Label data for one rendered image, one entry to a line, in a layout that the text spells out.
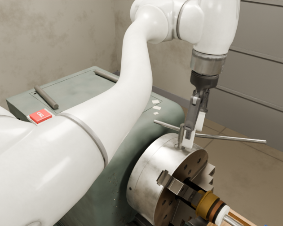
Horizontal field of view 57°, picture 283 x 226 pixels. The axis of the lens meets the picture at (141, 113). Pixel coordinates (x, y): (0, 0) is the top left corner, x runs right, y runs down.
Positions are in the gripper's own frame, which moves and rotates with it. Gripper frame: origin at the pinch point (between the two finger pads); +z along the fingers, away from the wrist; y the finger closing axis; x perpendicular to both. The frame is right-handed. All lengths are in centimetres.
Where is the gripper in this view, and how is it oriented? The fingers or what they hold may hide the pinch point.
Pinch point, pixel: (193, 132)
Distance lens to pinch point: 83.0
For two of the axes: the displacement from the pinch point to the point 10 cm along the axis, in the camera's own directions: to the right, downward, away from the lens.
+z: -0.7, 8.6, 5.0
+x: -8.9, -2.8, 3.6
